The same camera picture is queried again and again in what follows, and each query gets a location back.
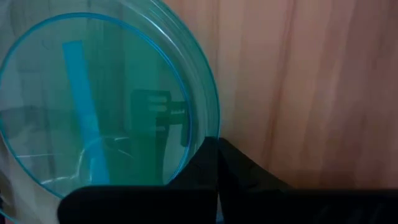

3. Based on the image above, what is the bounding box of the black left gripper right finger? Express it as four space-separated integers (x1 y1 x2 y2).
217 137 398 224

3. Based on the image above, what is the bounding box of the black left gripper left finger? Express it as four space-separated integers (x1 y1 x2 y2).
57 136 219 224

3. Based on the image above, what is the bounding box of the clear turquoise plastic plate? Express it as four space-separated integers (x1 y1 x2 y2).
0 0 221 224

